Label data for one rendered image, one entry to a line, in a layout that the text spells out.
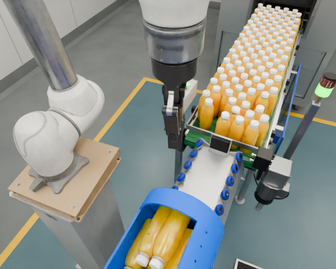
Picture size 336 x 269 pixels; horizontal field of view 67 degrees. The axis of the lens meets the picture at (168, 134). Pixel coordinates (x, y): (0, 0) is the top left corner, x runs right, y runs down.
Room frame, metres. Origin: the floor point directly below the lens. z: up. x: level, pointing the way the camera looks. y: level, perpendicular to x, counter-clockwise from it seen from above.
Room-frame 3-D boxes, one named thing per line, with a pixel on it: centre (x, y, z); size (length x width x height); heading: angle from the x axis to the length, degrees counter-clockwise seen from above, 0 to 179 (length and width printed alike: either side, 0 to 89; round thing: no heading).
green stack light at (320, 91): (0.98, -0.74, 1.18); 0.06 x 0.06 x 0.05
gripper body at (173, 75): (0.37, -0.01, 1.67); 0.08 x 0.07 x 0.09; 170
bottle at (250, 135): (0.85, -0.40, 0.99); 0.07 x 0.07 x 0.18
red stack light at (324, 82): (0.98, -0.74, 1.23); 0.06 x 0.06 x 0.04
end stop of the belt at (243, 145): (0.86, -0.28, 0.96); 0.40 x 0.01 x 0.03; 64
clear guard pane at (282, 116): (1.24, -0.77, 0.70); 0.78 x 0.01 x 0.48; 154
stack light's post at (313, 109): (0.98, -0.74, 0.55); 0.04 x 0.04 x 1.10; 64
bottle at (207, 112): (1.01, -0.21, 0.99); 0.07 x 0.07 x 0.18
